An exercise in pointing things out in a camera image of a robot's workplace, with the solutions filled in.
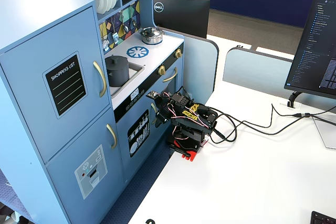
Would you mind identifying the blue fridge door with chalkboard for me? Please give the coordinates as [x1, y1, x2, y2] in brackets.
[0, 6, 111, 163]

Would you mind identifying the blue toy play kitchen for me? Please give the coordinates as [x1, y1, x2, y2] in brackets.
[0, 0, 186, 224]

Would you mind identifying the red robot base mount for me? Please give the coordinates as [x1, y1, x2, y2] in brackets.
[167, 134, 202, 162]

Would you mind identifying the black Dell monitor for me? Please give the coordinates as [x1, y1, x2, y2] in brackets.
[152, 0, 211, 39]

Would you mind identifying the blue dishwasher door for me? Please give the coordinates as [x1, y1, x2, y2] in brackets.
[115, 87, 171, 183]

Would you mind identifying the gray cylindrical pot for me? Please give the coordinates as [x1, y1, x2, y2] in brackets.
[104, 60, 130, 88]

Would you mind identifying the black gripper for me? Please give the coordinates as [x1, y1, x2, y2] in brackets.
[153, 91, 190, 128]

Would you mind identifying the metal toy ladle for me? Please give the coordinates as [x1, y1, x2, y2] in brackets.
[121, 10, 130, 34]

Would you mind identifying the shiny steel cooking pot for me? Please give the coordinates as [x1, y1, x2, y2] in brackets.
[138, 31, 164, 45]

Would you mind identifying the gray sink basin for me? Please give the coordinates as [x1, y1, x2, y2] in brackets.
[109, 62, 145, 96]

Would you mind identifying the gold oven handle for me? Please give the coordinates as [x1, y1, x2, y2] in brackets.
[162, 67, 178, 83]

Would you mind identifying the black keyboard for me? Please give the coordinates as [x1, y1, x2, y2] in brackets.
[310, 210, 336, 224]

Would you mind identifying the black monitor cable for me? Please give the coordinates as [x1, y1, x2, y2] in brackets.
[304, 108, 336, 127]

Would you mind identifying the gold dishwasher handle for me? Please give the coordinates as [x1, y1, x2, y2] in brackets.
[150, 102, 158, 125]

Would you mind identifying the light blue desk divider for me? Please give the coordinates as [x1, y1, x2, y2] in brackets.
[223, 47, 336, 109]
[167, 31, 219, 104]

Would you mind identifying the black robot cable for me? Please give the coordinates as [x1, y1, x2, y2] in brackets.
[209, 103, 312, 145]

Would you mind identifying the shiny steel pot lid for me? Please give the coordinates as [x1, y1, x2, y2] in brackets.
[139, 26, 163, 38]

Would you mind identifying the black monitor with lit screen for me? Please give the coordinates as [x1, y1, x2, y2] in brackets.
[284, 0, 336, 101]

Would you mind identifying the metal toy spatula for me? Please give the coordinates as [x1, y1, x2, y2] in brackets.
[112, 16, 120, 44]

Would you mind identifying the metal toy spoon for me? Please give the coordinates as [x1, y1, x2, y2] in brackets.
[130, 5, 138, 28]

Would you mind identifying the blue fridge door with dispenser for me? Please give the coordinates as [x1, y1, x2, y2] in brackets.
[46, 107, 125, 222]

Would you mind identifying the gray water dispenser panel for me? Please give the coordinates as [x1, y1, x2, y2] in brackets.
[75, 144, 108, 200]

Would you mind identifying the gold curved fridge handle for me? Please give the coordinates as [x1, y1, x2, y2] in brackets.
[93, 60, 107, 98]
[106, 123, 118, 150]

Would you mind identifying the black shopping list chalkboard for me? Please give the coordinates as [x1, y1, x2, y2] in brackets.
[45, 55, 87, 116]

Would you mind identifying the gray flat plate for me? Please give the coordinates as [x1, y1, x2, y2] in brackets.
[312, 116, 336, 149]

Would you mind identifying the gray pot lid with knob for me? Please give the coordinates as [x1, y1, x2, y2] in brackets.
[104, 55, 130, 70]

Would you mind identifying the blue oven door with window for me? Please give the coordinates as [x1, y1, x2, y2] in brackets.
[154, 58, 184, 120]

